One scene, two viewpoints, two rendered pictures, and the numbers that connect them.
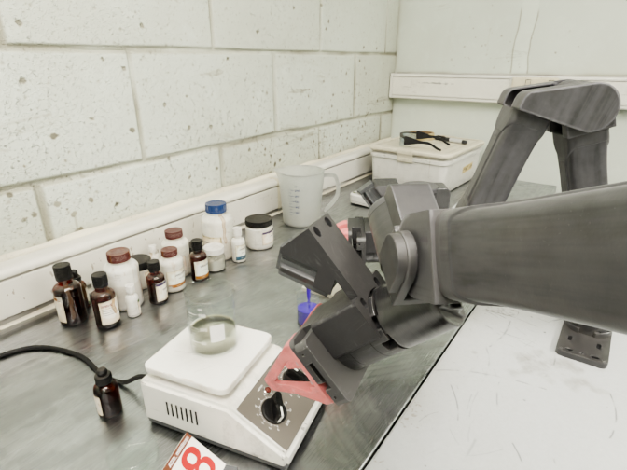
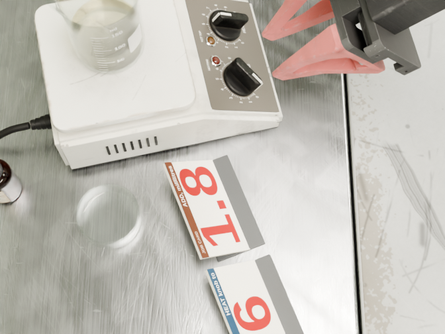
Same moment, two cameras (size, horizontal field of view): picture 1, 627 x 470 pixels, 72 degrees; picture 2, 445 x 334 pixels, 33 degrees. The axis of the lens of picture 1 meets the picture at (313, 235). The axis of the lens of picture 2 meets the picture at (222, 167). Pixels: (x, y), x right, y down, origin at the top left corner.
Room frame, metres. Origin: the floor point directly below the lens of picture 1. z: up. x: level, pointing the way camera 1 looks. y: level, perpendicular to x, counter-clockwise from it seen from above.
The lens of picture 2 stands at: (0.16, 0.24, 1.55)
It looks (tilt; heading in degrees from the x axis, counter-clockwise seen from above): 70 degrees down; 322
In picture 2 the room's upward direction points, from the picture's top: 3 degrees clockwise
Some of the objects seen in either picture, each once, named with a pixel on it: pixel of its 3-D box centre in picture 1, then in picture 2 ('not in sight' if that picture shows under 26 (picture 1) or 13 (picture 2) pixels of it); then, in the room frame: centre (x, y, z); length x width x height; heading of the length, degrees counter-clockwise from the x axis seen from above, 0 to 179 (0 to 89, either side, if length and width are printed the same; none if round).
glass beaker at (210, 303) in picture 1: (210, 318); (100, 20); (0.47, 0.13, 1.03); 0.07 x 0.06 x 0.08; 67
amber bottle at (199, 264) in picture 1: (198, 259); not in sight; (0.81, 0.24, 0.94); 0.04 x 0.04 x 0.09
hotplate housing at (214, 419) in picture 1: (230, 383); (148, 73); (0.45, 0.11, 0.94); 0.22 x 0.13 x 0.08; 68
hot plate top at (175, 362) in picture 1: (211, 351); (114, 55); (0.46, 0.13, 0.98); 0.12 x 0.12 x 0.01; 68
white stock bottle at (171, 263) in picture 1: (171, 269); not in sight; (0.78, 0.28, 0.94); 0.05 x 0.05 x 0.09
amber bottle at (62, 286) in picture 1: (67, 293); not in sight; (0.66, 0.42, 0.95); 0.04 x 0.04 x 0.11
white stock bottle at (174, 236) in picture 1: (175, 251); not in sight; (0.84, 0.29, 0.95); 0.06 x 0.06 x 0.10
